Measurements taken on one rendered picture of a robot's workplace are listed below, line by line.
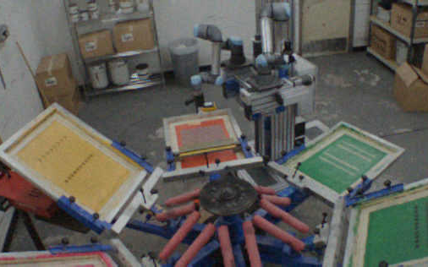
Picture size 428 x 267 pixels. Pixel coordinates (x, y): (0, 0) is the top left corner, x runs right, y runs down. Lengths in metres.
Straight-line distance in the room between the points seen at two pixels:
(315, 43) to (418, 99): 2.27
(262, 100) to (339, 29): 4.12
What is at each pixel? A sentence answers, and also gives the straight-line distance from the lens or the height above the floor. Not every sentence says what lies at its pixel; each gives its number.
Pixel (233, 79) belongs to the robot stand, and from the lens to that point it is 3.67.
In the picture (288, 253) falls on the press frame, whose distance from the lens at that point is 2.16.
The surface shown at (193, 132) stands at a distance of 3.27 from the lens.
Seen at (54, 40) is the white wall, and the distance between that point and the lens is 6.52.
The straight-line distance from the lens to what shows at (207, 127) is 3.31.
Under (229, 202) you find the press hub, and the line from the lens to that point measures 2.05.
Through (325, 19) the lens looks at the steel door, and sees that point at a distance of 7.03.
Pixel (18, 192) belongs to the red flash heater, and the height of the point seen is 1.10.
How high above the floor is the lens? 2.69
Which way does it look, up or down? 33 degrees down
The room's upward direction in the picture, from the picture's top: 6 degrees counter-clockwise
